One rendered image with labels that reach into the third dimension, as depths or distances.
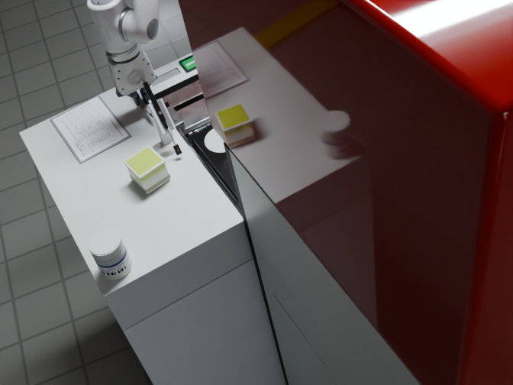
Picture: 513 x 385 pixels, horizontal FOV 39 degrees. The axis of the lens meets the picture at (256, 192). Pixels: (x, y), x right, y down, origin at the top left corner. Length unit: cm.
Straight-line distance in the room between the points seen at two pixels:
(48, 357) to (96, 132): 108
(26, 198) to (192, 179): 163
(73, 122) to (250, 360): 81
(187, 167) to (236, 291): 33
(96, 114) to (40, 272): 114
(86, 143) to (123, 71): 22
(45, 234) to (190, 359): 133
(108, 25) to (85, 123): 34
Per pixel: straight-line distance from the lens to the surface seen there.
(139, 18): 171
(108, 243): 156
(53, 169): 190
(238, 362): 208
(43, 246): 308
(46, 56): 400
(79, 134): 196
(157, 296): 168
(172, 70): 208
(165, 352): 187
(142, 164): 173
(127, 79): 186
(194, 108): 205
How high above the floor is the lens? 223
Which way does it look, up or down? 49 degrees down
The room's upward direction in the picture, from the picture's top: 13 degrees counter-clockwise
